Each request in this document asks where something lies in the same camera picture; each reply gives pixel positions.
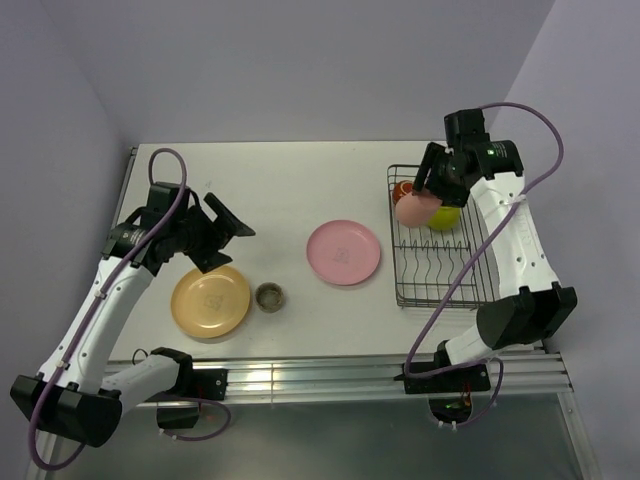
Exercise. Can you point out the salmon plastic cup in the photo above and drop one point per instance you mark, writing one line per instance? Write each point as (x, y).
(416, 210)

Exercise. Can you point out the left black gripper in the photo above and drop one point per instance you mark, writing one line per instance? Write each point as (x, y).
(217, 236)

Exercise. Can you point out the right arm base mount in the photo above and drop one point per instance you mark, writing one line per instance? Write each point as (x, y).
(469, 379)

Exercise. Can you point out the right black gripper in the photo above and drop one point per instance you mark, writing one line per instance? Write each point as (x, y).
(456, 196)

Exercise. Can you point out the orange plastic plate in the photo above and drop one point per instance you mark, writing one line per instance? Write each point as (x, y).
(210, 305)

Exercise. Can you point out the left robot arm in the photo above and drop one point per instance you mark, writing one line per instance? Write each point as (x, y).
(70, 396)

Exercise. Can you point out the pink plastic plate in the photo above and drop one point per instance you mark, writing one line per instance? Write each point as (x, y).
(343, 252)

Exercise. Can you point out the small grey speckled dish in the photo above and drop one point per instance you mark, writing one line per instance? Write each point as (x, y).
(269, 297)

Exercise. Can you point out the lime green bowl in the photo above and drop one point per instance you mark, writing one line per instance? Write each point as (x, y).
(444, 219)

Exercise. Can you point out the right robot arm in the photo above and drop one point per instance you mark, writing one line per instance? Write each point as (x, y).
(532, 303)

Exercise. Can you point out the aluminium table rail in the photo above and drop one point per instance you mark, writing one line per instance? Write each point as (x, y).
(366, 378)

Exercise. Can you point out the orange black mug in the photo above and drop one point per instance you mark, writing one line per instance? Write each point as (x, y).
(401, 189)

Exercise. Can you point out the black wire dish rack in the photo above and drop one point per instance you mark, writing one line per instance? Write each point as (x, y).
(427, 261)

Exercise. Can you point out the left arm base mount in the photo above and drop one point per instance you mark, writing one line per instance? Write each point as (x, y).
(180, 410)

